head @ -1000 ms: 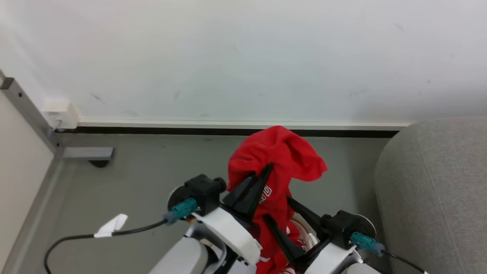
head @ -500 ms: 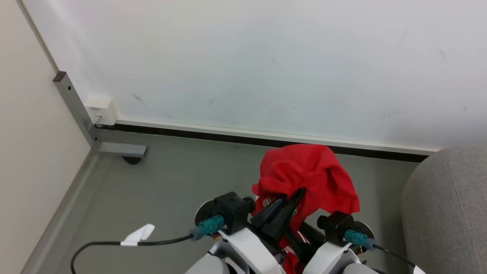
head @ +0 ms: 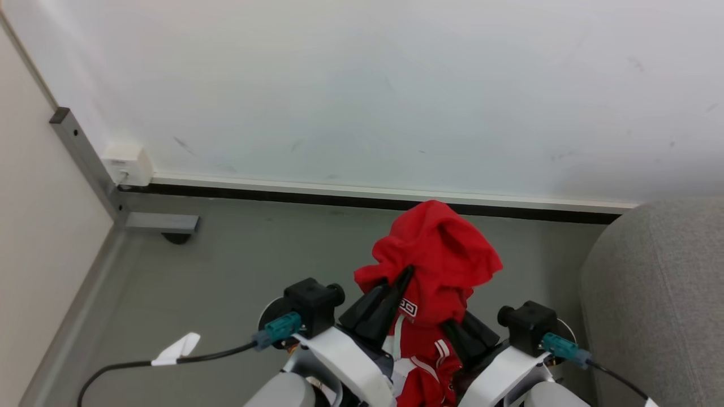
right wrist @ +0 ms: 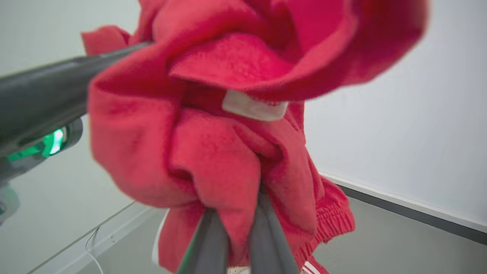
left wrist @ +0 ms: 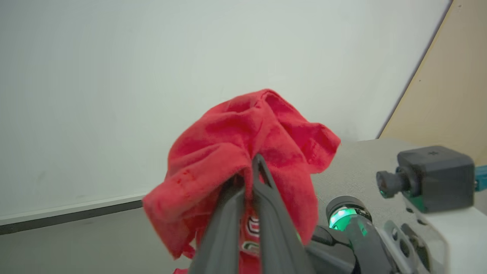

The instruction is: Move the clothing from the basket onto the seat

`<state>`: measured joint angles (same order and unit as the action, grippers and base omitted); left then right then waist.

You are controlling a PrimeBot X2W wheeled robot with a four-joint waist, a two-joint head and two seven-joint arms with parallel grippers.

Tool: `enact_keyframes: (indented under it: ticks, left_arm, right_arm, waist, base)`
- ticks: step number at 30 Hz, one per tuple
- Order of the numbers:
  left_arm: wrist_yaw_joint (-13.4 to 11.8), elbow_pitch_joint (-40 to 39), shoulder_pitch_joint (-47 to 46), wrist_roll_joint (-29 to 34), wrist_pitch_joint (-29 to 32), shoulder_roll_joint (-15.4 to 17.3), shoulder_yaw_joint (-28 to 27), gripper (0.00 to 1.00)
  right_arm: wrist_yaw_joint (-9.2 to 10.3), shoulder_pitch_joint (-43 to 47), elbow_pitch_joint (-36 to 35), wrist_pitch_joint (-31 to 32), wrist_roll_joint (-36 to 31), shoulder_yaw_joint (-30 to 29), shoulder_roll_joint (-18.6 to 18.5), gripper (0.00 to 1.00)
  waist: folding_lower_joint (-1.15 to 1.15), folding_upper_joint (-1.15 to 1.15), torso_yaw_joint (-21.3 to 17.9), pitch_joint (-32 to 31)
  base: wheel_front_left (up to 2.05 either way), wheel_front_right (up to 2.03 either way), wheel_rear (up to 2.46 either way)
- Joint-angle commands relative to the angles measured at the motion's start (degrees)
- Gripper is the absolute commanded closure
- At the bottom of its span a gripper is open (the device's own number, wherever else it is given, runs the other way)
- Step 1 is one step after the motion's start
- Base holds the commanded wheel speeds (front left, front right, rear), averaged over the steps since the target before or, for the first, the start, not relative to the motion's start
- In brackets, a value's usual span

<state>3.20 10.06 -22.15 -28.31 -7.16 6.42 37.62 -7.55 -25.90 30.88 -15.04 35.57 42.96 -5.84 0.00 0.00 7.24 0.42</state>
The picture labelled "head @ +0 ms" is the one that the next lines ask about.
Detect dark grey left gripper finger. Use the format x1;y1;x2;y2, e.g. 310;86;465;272
338;282;392;335
362;266;415;346

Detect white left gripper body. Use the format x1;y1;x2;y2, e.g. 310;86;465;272
293;326;398;407

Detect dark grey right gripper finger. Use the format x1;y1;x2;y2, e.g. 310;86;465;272
462;310;502;349
441;319;482;367

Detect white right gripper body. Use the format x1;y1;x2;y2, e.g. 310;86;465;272
458;345;553;407

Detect red sports garment white stripes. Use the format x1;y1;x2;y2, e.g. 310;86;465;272
354;200;503;407

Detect white and black baseboard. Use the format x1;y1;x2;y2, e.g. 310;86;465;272
118;172;641;226

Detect grey fabric sofa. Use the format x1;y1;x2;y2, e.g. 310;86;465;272
579;196;724;407

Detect white tape tag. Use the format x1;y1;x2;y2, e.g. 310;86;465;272
151;332;201;367

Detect black right cable teal plug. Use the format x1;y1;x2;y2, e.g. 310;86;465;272
540;332;660;407

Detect black cable teal plug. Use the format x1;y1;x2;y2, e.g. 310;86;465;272
540;332;660;407
76;311;304;407

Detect black left cable teal plug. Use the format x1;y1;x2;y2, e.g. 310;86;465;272
76;311;304;407

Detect white wall socket box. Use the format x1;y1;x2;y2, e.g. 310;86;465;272
101;142;154;188

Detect grey metal frame post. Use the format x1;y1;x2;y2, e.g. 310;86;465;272
49;107;200;245

